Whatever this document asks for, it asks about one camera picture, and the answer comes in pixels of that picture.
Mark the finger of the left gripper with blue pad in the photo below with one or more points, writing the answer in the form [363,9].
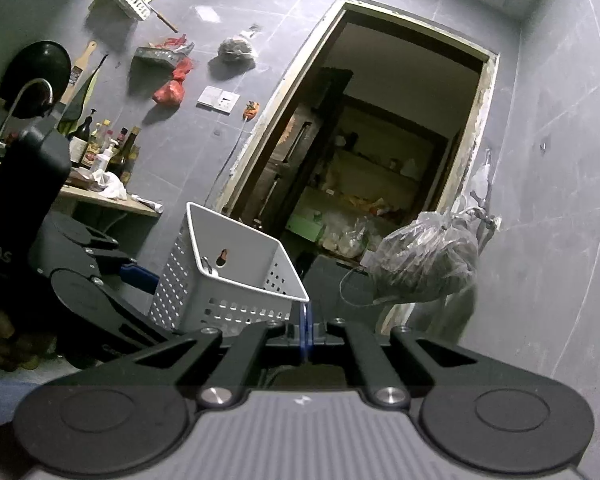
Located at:
[133,273]

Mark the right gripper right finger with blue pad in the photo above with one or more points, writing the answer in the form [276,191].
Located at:
[346,356]

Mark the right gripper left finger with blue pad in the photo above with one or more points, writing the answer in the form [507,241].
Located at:
[259,348]

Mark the white perforated utensil basket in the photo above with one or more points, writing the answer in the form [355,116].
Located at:
[223,274]

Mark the wooden counter shelf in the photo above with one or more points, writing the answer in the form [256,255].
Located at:
[37,185]

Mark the dark sauce bottle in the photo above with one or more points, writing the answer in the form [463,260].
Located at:
[79,139]

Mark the hanging plastic bag dark contents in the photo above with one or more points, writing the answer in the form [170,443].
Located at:
[430,258]

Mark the green hanging cloth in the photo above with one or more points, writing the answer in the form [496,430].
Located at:
[75,109]

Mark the green box on shelf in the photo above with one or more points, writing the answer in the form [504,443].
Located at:
[308,229]

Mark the red plastic bag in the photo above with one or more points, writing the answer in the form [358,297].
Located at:
[172,92]

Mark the sink faucet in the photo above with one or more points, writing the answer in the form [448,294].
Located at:
[33,98]

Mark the black wok pan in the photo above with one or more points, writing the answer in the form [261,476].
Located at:
[42,59]

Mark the wooden cutting board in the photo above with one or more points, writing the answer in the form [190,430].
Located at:
[79,65]

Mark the small hanging mesh bag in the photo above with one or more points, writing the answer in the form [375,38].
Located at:
[239,48]

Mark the white wall switch plate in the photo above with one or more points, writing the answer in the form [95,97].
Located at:
[218,99]

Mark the wall tap fixture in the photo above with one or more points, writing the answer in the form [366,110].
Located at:
[477,195]

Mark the orange wall hook ornament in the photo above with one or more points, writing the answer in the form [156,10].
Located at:
[251,110]

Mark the grey wall rack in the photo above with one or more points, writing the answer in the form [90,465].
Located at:
[168,54]

